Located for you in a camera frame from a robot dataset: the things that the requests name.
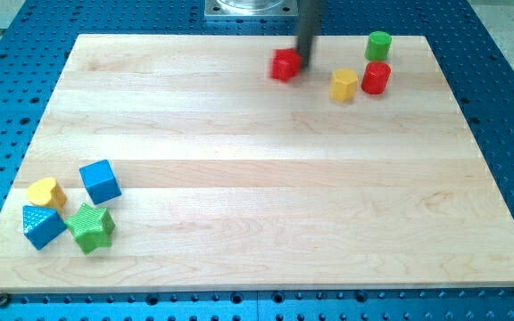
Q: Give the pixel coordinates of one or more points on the red star block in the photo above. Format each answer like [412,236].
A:
[285,64]

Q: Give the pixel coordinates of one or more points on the wooden board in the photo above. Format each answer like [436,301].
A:
[232,180]

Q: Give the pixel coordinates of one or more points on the green star block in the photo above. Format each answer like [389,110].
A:
[91,228]

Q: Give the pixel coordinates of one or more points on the yellow hexagon block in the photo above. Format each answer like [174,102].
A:
[343,84]

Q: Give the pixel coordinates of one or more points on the red cylinder block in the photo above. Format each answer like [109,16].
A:
[375,78]

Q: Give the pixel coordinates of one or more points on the blue cube block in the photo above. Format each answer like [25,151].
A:
[100,182]

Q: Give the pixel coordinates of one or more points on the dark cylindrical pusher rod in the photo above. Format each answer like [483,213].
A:
[307,28]

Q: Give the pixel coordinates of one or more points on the green cylinder block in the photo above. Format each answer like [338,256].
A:
[378,46]

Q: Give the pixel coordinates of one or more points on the yellow heart block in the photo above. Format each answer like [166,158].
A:
[47,192]

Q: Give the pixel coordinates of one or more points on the blue triangle block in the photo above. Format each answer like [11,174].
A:
[41,225]

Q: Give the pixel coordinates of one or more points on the blue perforated table plate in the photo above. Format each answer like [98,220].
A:
[472,41]

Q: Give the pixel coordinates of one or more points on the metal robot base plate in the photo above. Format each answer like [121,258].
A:
[250,8]

